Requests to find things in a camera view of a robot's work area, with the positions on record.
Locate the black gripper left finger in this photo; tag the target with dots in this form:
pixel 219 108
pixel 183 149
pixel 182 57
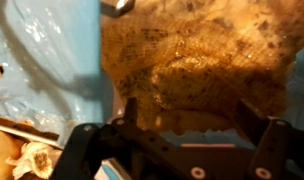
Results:
pixel 91 143

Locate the blue clear plastic potato bag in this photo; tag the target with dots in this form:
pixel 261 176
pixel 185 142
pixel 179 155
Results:
pixel 68 62

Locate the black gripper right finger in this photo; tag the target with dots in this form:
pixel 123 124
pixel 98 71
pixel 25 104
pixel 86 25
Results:
pixel 279 147

